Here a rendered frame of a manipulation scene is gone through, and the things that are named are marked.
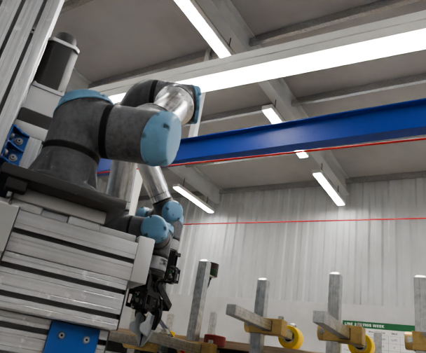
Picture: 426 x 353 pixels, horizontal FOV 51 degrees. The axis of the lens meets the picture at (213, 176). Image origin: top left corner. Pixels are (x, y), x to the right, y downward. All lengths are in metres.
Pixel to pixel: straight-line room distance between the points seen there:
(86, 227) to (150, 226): 0.43
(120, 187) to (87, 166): 0.42
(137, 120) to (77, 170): 0.15
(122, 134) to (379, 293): 8.22
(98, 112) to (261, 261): 9.07
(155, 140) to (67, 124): 0.18
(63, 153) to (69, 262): 0.21
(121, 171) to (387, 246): 8.10
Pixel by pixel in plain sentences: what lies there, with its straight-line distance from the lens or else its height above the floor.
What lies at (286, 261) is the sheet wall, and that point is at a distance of 9.67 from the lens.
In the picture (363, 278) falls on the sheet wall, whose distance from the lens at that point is 9.06.
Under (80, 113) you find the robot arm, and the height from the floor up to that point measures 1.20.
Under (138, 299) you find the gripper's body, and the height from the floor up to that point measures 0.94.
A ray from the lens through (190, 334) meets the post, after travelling 1.68.
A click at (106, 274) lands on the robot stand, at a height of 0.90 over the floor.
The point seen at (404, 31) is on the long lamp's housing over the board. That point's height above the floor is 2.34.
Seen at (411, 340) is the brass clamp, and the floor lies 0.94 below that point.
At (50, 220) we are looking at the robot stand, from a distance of 0.86.
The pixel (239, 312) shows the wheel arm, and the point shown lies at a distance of 1.33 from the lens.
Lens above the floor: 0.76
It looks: 24 degrees up
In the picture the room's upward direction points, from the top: 10 degrees clockwise
